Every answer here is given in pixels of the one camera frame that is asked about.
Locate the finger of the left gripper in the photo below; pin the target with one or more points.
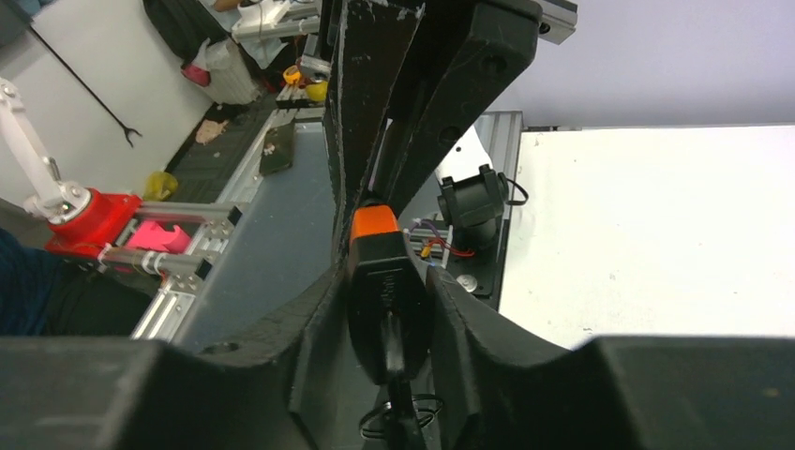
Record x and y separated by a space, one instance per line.
371 43
464 54

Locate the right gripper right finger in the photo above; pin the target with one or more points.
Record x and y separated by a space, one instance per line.
505 388

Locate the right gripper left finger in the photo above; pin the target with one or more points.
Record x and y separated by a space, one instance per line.
271 386

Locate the orange padlock with keys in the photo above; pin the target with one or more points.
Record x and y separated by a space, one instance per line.
391 324

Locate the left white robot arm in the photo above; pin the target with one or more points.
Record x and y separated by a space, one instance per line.
472 192

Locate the red and white fixture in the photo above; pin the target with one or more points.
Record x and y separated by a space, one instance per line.
84 221

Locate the pink block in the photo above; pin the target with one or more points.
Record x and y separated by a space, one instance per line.
159 237

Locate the aluminium frame rail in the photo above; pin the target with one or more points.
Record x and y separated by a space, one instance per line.
213 225

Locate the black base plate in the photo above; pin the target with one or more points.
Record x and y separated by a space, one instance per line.
482 272

